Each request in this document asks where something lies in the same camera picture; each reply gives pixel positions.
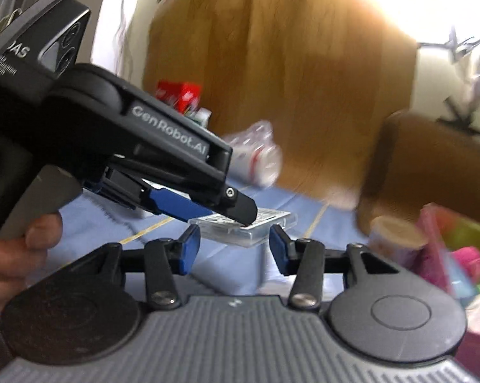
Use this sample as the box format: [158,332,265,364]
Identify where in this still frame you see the clear plastic box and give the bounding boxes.
[188,207,298,249]

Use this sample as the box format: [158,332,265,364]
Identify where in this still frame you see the person's left hand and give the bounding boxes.
[0,120,64,312]

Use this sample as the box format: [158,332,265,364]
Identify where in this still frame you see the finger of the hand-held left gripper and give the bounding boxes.
[82,167,225,224]
[138,167,259,229]

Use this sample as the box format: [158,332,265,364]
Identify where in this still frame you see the clear plastic cup with lid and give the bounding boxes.
[370,215,429,273]

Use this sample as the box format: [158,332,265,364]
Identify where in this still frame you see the pink knitted scrubber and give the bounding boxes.
[451,247,480,285]

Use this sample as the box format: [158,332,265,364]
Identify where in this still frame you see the green drink carton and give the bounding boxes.
[184,108,211,129]

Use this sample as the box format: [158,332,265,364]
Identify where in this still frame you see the brown wooden chair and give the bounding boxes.
[356,109,480,237]

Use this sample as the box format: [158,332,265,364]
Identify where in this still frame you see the black tape strips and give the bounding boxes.
[419,24,480,140]

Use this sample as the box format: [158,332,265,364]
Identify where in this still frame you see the blue striped tablecloth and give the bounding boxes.
[58,184,374,298]

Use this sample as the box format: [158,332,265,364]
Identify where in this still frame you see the wooden panel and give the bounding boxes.
[143,0,419,208]

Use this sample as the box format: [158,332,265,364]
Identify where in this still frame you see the red snack tin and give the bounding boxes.
[156,81,203,115]

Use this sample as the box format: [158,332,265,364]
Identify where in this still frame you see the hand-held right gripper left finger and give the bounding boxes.
[56,224,202,311]

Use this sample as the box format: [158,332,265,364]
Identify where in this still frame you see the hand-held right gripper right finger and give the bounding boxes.
[269,223,409,311]

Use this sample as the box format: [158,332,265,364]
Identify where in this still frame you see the pink storage box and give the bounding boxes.
[420,203,480,368]

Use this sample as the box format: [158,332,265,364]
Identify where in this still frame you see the plastic bag with white bottle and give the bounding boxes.
[226,120,283,189]

